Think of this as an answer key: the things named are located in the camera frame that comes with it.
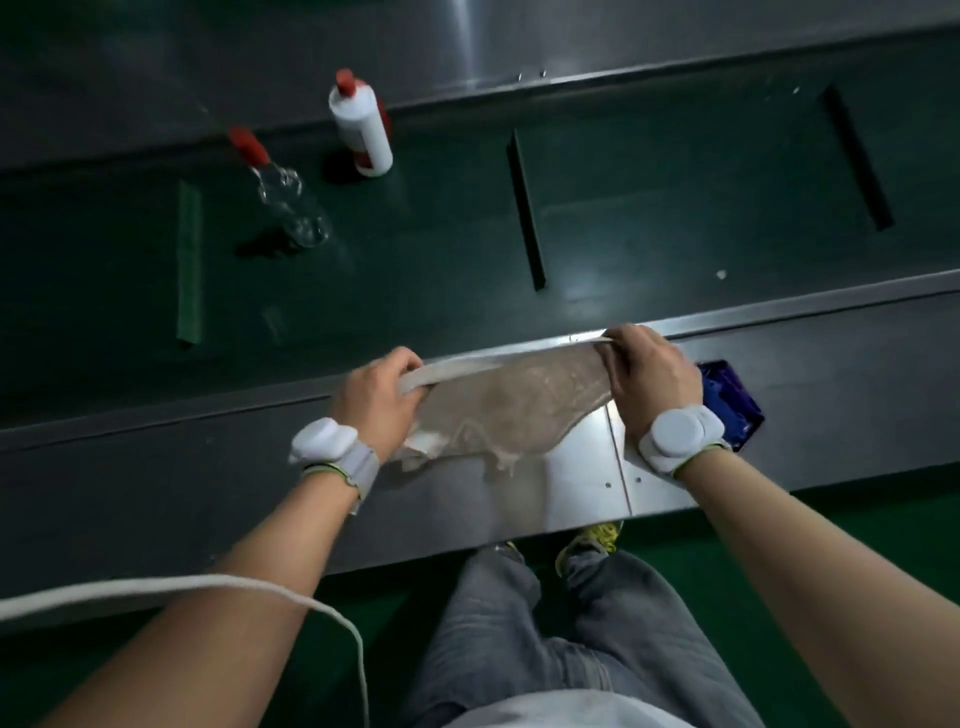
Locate person's left hand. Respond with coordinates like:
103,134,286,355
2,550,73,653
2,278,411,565
330,346,431,463

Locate person's right hand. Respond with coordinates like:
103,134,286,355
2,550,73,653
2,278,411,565
600,324,706,445

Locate beige cleaning cloth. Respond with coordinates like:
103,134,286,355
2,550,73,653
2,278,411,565
393,337,621,475

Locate person's left forearm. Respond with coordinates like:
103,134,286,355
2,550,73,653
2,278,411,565
37,466,363,728

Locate person's right forearm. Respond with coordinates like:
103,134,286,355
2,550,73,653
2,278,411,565
675,446,960,728

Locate white right wrist tracker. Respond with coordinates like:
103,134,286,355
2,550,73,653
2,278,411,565
639,405,732,478

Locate white wrist tracker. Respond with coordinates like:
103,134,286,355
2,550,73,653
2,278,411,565
288,417,382,502
639,405,732,478

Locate white left wrist tracker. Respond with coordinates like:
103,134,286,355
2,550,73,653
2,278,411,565
288,417,382,502

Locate blue plastic box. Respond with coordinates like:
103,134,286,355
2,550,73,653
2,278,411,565
696,360,766,453

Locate black belt cleat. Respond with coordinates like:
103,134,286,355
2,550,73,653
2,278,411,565
507,129,548,292
821,84,896,232

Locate green conveyor belt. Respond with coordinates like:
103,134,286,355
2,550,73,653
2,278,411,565
0,45,960,430

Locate clear glass bottle red cap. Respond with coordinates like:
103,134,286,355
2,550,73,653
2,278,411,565
228,126,332,249

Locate green belt cleat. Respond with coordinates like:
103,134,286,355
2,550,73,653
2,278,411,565
176,180,205,347

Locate white bottle with red cap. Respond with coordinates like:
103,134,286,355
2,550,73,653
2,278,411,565
328,69,394,178

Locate grey trousers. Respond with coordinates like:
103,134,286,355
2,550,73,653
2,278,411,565
397,543,766,728

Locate metal conveyor back panel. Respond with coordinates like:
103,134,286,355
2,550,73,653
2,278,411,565
0,0,960,175

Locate white shirt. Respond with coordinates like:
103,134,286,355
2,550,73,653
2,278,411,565
442,690,699,728

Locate wide metal conveyor side rail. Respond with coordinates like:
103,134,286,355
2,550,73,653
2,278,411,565
0,268,960,627

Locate white cable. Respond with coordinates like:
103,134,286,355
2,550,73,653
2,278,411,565
0,573,373,728

